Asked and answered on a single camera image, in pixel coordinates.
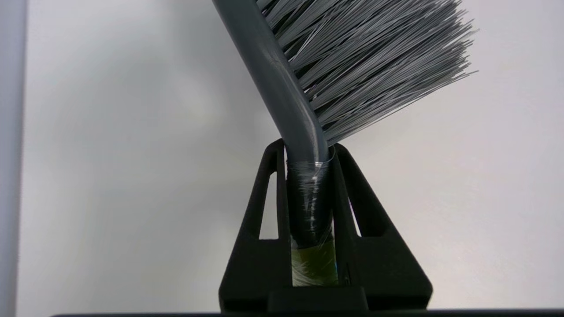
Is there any grey brush with green handle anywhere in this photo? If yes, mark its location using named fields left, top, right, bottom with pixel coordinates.
left=211, top=0, right=479, bottom=288

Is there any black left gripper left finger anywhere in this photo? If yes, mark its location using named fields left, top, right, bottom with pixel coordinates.
left=219, top=140, right=292, bottom=311

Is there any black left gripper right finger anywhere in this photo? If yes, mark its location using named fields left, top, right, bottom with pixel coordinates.
left=332, top=144, right=433, bottom=311

